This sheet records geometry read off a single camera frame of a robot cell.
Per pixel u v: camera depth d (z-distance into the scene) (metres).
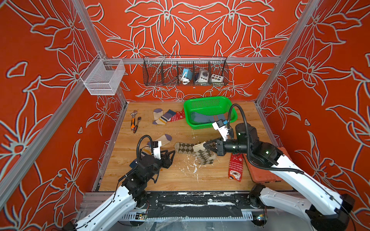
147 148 0.66
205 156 0.70
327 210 0.38
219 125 0.59
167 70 1.01
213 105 1.14
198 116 1.09
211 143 0.61
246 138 0.48
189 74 0.84
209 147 0.62
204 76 0.90
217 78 0.94
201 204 0.73
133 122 1.06
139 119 1.08
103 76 0.94
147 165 0.57
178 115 1.10
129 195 0.54
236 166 0.84
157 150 0.68
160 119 1.07
